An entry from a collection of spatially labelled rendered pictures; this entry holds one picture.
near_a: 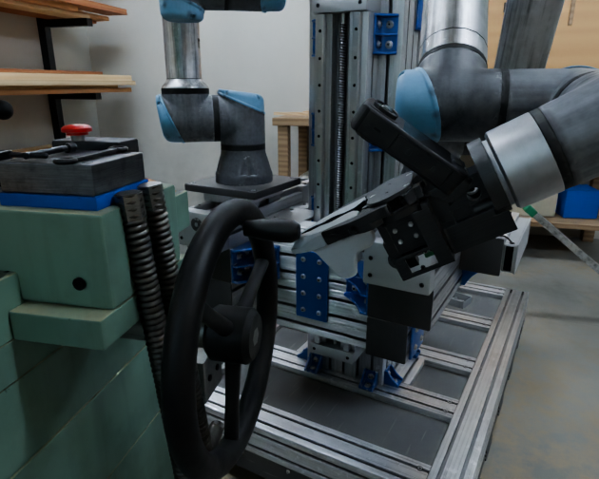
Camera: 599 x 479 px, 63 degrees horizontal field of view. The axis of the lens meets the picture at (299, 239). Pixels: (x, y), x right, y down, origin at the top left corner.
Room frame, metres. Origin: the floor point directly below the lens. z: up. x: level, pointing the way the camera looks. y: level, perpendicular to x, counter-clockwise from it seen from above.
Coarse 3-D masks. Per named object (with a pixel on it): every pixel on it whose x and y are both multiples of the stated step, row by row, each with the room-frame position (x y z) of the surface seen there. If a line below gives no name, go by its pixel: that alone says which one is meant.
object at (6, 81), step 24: (0, 0) 3.01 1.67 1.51; (24, 0) 3.11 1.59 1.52; (48, 0) 3.30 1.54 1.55; (72, 0) 3.43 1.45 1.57; (48, 24) 3.80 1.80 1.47; (72, 24) 3.75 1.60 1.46; (48, 48) 3.83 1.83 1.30; (0, 72) 2.87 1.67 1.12; (24, 72) 3.05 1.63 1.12; (48, 72) 3.23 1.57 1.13; (72, 72) 3.44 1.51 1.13; (96, 72) 3.69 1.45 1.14; (48, 96) 3.83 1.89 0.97; (72, 96) 3.77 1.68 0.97; (96, 96) 3.73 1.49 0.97; (48, 144) 3.62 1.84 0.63
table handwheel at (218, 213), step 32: (224, 224) 0.43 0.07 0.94; (192, 256) 0.39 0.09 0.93; (256, 256) 0.57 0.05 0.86; (192, 288) 0.36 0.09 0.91; (256, 288) 0.53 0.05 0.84; (192, 320) 0.35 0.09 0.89; (224, 320) 0.42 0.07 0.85; (256, 320) 0.46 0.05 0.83; (192, 352) 0.34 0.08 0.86; (224, 352) 0.44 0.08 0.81; (256, 352) 0.46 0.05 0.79; (192, 384) 0.34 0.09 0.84; (256, 384) 0.52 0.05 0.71; (192, 416) 0.33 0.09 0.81; (224, 416) 0.45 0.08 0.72; (256, 416) 0.49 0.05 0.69; (192, 448) 0.33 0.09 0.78; (224, 448) 0.42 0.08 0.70
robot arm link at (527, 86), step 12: (516, 72) 0.51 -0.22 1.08; (528, 72) 0.51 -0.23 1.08; (540, 72) 0.51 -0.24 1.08; (552, 72) 0.50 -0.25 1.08; (564, 72) 0.50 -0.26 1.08; (576, 72) 0.49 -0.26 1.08; (588, 72) 0.47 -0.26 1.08; (516, 84) 0.50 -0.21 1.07; (528, 84) 0.50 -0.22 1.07; (540, 84) 0.49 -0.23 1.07; (552, 84) 0.49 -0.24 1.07; (564, 84) 0.47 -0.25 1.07; (516, 96) 0.49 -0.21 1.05; (528, 96) 0.49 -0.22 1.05; (540, 96) 0.49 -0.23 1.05; (552, 96) 0.48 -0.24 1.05; (516, 108) 0.49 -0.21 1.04; (528, 108) 0.49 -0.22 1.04
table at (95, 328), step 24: (0, 288) 0.40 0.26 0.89; (0, 312) 0.39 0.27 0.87; (24, 312) 0.40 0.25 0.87; (48, 312) 0.40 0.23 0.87; (72, 312) 0.40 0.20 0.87; (96, 312) 0.40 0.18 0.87; (120, 312) 0.41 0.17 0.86; (0, 336) 0.39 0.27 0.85; (24, 336) 0.40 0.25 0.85; (48, 336) 0.39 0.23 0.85; (72, 336) 0.39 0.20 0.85; (96, 336) 0.38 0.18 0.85; (120, 336) 0.41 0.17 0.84
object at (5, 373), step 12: (0, 348) 0.39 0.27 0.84; (12, 348) 0.40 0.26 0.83; (24, 348) 0.41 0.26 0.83; (36, 348) 0.43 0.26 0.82; (48, 348) 0.44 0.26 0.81; (0, 360) 0.38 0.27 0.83; (12, 360) 0.40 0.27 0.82; (24, 360) 0.41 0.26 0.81; (36, 360) 0.42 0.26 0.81; (0, 372) 0.38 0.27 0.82; (12, 372) 0.39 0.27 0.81; (24, 372) 0.41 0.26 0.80; (0, 384) 0.38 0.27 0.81
